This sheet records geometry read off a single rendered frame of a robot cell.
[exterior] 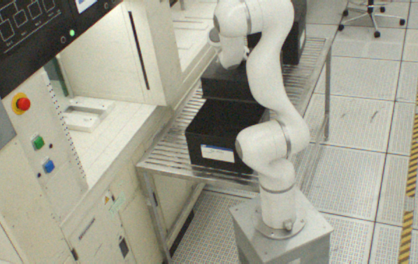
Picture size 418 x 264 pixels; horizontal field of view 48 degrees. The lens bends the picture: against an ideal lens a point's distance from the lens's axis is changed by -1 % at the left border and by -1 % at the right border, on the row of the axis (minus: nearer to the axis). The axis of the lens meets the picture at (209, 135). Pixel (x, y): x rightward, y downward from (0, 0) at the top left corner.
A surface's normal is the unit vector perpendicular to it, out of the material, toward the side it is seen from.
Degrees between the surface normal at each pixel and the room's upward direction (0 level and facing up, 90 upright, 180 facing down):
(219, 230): 0
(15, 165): 90
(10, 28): 90
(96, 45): 90
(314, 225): 0
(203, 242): 0
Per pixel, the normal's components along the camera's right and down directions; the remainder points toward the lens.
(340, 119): -0.13, -0.79
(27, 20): 0.92, 0.13
